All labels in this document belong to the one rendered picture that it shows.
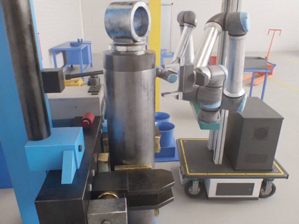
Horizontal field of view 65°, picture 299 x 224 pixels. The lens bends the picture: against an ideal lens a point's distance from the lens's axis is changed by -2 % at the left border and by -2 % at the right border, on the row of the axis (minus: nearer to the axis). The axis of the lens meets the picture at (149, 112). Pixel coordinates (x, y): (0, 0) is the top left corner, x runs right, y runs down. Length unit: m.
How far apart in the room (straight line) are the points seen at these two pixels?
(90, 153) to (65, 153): 0.15
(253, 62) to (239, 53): 2.40
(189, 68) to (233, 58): 0.63
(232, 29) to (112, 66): 0.93
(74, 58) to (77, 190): 7.26
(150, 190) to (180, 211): 1.38
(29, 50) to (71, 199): 0.49
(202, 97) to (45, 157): 0.79
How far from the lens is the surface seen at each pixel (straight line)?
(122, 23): 0.91
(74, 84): 1.94
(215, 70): 1.22
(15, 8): 0.86
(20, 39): 0.86
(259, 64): 4.12
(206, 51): 1.46
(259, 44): 13.51
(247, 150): 2.24
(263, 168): 2.40
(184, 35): 2.26
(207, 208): 2.37
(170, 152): 2.94
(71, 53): 7.98
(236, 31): 1.63
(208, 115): 1.96
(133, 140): 1.00
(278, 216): 2.51
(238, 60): 1.71
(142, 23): 1.02
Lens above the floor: 1.60
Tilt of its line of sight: 22 degrees down
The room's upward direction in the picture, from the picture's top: straight up
